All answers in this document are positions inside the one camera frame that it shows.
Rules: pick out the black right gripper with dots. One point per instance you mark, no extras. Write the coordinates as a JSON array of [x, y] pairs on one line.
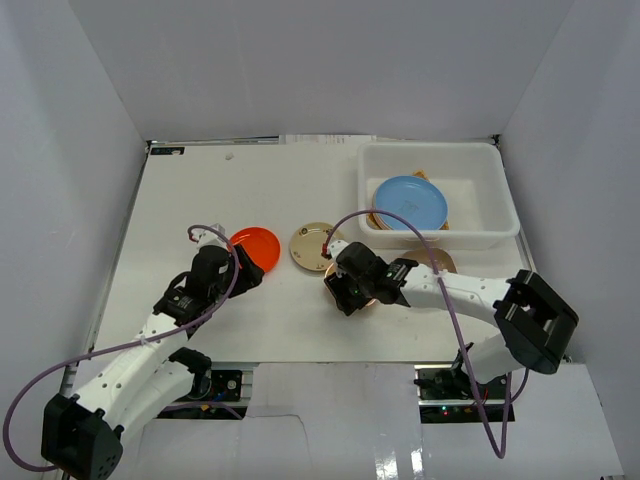
[[345, 302]]

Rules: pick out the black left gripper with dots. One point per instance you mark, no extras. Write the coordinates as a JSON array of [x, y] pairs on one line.
[[245, 270]]

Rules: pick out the woven bamboo fan tray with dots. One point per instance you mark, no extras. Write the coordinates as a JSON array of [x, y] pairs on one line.
[[421, 174]]

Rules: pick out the brown square panda dish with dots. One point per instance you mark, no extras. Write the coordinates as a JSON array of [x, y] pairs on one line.
[[435, 256]]

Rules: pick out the blue round plate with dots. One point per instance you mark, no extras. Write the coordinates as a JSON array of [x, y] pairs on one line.
[[411, 202]]

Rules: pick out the yellow square panda dish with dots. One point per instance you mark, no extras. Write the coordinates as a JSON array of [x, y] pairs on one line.
[[331, 270]]

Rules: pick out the pink round plate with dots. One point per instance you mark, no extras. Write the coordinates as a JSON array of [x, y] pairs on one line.
[[378, 221]]

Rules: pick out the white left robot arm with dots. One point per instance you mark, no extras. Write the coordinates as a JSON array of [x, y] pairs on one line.
[[84, 434]]

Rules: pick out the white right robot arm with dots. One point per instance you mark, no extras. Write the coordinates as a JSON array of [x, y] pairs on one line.
[[534, 323]]

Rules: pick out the white plastic bin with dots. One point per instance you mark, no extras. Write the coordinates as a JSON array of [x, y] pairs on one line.
[[455, 194]]

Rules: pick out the orange round plate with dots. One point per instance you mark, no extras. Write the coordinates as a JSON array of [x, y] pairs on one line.
[[261, 244]]

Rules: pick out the beige patterned small plate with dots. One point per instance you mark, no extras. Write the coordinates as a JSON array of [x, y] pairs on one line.
[[305, 246]]

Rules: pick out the black label sticker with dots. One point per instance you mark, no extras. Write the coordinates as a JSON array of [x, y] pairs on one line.
[[166, 151]]

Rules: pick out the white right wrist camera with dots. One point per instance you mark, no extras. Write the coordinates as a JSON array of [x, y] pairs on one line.
[[334, 249]]

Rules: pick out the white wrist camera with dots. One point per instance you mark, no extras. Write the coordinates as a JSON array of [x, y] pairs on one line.
[[334, 249], [212, 235]]

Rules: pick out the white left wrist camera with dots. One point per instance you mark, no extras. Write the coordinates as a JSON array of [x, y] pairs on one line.
[[212, 235]]

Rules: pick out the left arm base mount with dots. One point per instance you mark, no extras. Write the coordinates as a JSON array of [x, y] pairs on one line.
[[220, 390]]

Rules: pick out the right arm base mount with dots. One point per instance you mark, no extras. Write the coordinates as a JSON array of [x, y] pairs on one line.
[[445, 396]]

